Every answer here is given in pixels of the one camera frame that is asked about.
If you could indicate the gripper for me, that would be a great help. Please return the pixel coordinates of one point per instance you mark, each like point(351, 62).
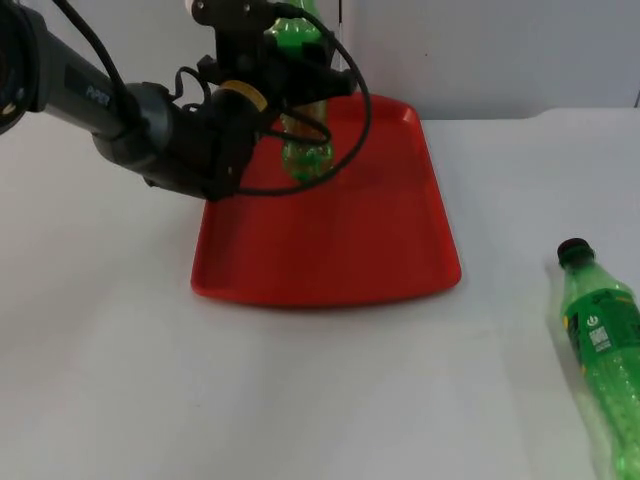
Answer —
point(245, 55)

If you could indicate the green plastic bottle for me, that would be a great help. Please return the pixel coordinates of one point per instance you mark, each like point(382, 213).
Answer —
point(600, 350)
point(307, 157)

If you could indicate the red tray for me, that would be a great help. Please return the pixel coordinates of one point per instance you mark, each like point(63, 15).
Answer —
point(325, 240)

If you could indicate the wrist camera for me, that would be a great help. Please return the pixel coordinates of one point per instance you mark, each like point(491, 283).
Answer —
point(225, 10)

